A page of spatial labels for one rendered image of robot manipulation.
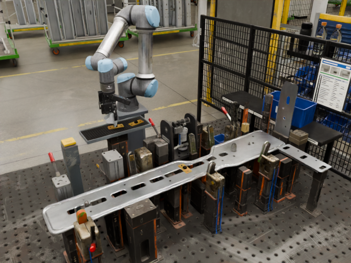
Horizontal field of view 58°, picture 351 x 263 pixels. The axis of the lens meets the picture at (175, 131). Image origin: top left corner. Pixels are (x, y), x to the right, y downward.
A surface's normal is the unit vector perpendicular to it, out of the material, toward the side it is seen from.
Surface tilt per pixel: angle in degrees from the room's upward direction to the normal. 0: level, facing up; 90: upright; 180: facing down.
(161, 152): 90
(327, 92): 90
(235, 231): 0
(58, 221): 0
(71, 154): 90
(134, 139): 90
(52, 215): 0
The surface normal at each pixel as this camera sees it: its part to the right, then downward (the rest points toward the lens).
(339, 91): -0.84, 0.25
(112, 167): 0.54, 0.40
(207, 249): 0.00, -0.88
